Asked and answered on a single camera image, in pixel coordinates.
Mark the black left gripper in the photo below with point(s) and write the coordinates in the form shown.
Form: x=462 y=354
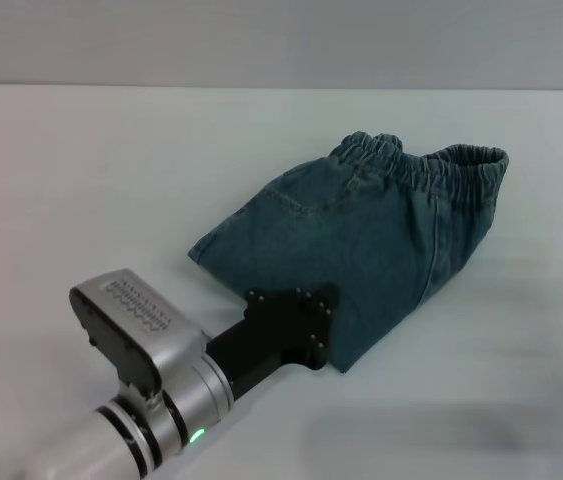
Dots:
x=271 y=330

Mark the blue denim shorts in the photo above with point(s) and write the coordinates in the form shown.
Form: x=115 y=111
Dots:
x=361 y=240

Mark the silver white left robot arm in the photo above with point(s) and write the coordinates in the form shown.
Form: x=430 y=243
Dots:
x=196 y=395

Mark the silver left camera bracket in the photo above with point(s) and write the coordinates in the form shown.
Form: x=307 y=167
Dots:
x=153 y=399

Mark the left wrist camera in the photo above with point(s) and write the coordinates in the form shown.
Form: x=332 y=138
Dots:
x=131 y=325

